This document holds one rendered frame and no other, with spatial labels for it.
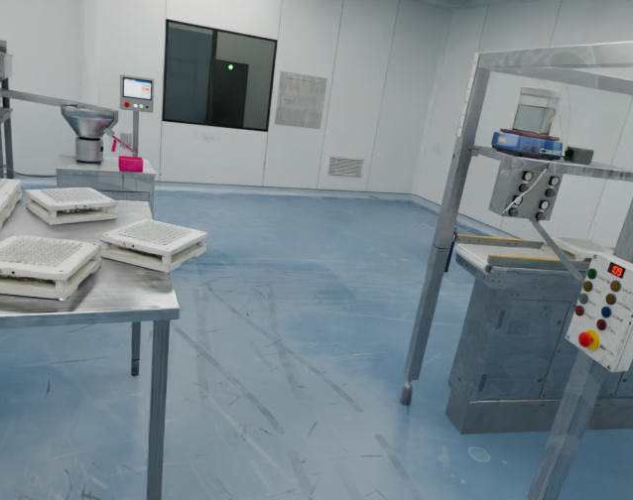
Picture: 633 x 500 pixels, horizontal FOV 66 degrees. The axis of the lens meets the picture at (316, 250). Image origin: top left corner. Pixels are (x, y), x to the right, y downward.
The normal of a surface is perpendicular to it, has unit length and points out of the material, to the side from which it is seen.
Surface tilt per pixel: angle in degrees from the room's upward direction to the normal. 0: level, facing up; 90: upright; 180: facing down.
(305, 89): 90
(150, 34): 90
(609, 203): 90
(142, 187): 90
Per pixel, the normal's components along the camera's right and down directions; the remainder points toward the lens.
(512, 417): 0.21, 0.33
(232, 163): 0.41, 0.34
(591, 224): -0.90, 0.01
